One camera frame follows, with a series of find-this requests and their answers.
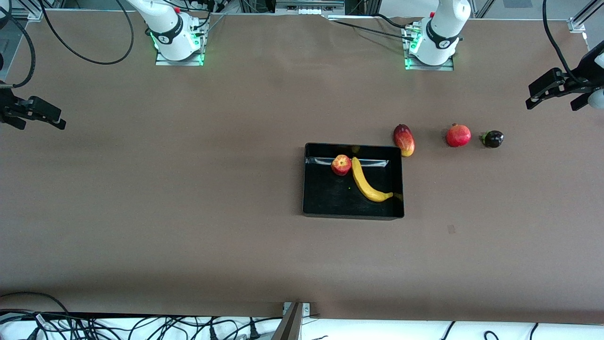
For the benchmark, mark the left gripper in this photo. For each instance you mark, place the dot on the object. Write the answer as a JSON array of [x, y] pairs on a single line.
[[586, 77]]

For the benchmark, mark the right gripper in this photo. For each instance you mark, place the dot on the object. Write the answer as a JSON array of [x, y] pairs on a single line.
[[6, 107]]

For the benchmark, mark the yellow banana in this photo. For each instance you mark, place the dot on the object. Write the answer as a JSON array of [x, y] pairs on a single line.
[[361, 180]]

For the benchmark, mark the red yellow apple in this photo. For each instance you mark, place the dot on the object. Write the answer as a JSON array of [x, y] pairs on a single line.
[[340, 165]]

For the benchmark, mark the black rectangular plastic box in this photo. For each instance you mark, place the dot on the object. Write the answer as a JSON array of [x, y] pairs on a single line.
[[330, 198]]

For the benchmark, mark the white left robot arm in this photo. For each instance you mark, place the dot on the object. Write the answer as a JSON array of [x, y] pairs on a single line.
[[436, 35]]

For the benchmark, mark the dark purple eggplant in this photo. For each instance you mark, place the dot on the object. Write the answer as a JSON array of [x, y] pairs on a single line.
[[493, 139]]

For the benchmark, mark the red pomegranate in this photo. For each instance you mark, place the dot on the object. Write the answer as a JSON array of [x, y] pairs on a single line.
[[458, 136]]

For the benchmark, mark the red yellow mango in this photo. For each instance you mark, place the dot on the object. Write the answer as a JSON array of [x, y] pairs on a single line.
[[404, 140]]

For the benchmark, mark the brown table cover sheet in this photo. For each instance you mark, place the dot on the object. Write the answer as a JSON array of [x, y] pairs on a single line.
[[188, 189]]

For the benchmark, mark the white power strip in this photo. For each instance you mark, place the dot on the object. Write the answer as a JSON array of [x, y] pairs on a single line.
[[309, 8]]

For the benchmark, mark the aluminium frame profile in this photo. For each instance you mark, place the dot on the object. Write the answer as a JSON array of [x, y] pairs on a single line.
[[33, 14], [576, 23]]

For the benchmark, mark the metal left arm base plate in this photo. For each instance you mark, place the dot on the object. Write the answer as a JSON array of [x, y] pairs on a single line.
[[448, 67]]

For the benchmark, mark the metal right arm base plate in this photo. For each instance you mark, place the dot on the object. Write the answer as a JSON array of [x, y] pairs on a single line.
[[163, 61]]

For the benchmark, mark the small metal bracket plate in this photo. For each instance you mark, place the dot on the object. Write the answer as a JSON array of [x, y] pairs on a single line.
[[306, 309]]

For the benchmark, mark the aluminium post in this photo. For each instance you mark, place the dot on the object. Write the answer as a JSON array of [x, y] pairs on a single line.
[[289, 328]]

